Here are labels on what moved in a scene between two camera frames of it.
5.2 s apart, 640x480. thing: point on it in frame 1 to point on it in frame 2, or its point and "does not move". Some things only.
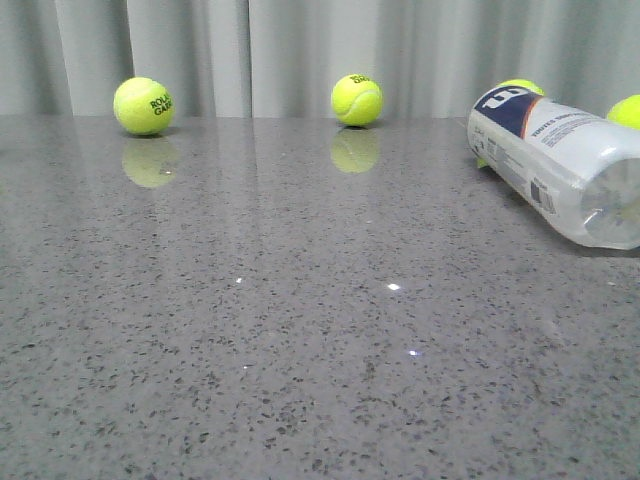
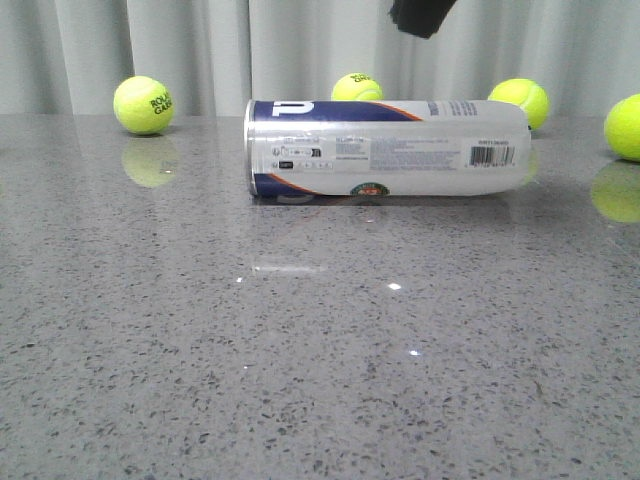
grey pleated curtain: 283,58 does not move
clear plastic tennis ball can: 580,167 to 388,147
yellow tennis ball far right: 626,112 does not move
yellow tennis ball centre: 357,100 does not move
